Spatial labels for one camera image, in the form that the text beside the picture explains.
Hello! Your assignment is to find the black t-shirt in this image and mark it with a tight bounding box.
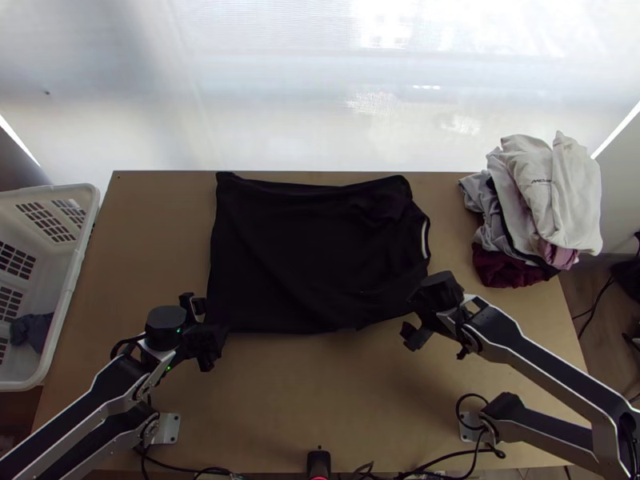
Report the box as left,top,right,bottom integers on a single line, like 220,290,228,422
205,171,434,337

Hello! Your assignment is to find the white laundry basket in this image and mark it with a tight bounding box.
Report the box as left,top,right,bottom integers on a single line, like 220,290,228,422
0,182,102,393

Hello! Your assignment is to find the grey garment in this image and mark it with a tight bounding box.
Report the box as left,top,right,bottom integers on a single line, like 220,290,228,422
9,312,55,354

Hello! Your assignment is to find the heap of clothes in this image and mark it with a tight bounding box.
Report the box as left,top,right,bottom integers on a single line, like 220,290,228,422
457,130,605,290

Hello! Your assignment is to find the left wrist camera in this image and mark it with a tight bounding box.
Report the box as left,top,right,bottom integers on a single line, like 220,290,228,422
178,291,209,324

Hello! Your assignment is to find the black cable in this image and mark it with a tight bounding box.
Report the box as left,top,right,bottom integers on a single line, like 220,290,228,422
131,446,242,480
455,393,506,459
571,274,619,324

